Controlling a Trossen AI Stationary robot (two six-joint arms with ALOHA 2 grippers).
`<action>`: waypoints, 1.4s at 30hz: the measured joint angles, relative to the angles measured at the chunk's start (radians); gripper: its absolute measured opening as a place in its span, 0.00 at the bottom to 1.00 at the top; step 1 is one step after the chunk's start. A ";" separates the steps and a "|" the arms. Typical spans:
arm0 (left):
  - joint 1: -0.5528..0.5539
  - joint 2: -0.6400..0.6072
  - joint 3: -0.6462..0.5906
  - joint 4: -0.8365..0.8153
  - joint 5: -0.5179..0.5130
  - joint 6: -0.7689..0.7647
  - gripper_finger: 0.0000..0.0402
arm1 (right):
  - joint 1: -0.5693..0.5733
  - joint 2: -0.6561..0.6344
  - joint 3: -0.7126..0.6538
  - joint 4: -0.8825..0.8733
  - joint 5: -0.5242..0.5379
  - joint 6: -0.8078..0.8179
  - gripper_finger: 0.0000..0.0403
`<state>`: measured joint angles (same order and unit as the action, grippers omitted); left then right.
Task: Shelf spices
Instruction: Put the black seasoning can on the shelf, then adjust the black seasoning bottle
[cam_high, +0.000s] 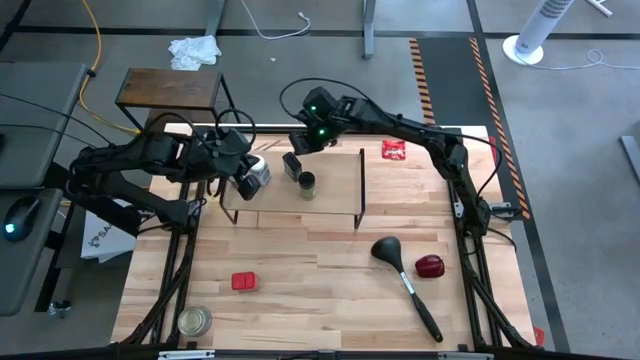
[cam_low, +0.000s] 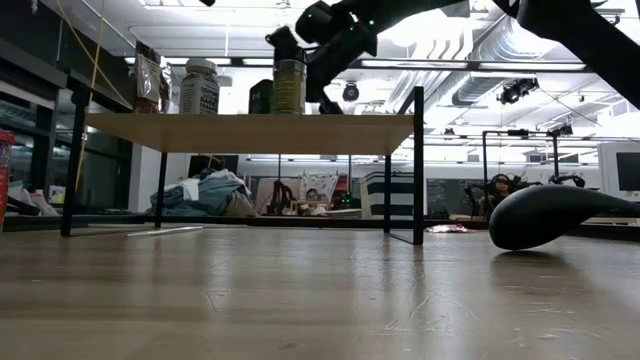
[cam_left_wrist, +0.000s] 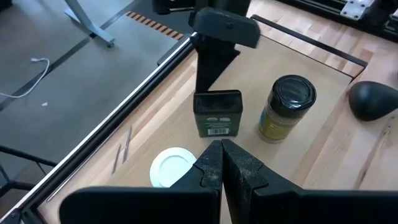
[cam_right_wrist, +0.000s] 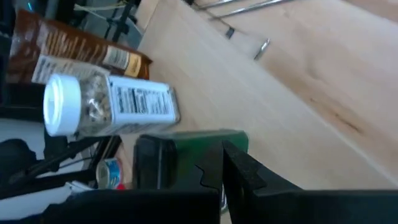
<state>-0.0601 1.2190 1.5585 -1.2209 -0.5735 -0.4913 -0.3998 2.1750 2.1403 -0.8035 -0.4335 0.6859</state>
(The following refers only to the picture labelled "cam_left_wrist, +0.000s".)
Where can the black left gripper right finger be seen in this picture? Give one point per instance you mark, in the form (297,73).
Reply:
(295,208)

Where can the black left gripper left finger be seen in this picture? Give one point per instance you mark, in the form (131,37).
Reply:
(155,205)

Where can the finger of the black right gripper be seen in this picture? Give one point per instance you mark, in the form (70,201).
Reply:
(214,62)

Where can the white-lidded spice bottle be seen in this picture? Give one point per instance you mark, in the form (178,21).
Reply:
(171,166)

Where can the green rectangular spice tin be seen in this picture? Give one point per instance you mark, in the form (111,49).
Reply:
(217,121)

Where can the round black-lidded spice jar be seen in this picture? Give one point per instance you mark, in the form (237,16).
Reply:
(289,99)

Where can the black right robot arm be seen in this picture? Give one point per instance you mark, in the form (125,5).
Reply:
(385,12)

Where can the black mat with striped edges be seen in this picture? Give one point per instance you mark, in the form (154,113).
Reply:
(155,26)

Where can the grey metal table leg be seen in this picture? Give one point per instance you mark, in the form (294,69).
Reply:
(90,28)

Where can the black plastic ladle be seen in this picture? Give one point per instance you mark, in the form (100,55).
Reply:
(373,101)

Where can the black aluminium table frame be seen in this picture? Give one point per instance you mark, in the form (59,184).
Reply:
(129,104)

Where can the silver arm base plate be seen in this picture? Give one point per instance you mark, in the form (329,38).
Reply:
(357,7)

